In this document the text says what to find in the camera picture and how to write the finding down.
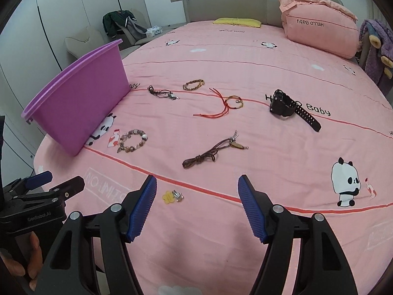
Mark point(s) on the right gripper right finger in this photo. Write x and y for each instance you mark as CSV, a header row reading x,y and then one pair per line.
x,y
322,266

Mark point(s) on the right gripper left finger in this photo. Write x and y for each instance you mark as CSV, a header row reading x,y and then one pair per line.
x,y
70,267

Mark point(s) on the black wrist watch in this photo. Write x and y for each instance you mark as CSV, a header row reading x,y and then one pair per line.
x,y
283,105

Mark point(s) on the person's left hand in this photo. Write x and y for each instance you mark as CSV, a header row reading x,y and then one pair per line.
x,y
25,261

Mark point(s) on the purple plastic basin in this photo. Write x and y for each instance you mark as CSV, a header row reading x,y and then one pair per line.
x,y
71,106

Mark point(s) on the yellow flower hair clip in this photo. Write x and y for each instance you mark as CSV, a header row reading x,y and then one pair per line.
x,y
172,197

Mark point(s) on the white wardrobe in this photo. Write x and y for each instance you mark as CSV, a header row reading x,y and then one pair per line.
x,y
33,51

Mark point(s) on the beige front chair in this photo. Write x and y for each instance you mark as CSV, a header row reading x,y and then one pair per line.
x,y
83,42

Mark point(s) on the beige chair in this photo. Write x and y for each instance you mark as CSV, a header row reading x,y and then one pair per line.
x,y
133,41
83,42

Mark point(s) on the dark green jacket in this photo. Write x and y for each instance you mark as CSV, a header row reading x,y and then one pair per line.
x,y
113,21

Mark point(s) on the pink bedspread with pandas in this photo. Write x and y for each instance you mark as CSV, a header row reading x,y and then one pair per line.
x,y
196,86

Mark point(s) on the grey backpack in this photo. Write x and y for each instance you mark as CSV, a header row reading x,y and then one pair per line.
x,y
136,30

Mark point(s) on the tissue pack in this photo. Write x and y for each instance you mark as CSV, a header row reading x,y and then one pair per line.
x,y
153,31

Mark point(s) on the beige rear chair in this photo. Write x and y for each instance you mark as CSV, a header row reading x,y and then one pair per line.
x,y
133,41

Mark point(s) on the purple plush blanket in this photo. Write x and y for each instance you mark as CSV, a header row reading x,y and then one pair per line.
x,y
376,53

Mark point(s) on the pink pillow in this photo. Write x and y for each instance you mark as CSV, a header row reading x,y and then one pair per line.
x,y
322,24

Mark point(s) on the yellow small pillow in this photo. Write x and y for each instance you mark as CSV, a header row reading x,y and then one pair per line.
x,y
238,22

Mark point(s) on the brown cord necklace pendant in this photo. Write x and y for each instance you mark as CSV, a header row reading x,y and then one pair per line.
x,y
212,152

